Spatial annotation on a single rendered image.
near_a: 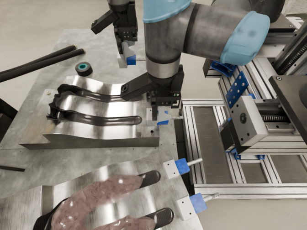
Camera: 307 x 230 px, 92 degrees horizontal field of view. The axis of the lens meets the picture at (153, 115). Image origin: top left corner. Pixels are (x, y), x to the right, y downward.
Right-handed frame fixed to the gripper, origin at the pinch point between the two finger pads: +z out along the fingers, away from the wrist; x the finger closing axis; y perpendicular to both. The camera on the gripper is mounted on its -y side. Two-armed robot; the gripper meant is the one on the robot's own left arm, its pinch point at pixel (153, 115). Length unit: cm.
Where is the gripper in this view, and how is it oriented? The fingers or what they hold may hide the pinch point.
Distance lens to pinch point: 51.5
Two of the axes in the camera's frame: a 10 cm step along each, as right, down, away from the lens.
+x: -0.3, -8.4, 5.4
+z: 0.0, 5.4, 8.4
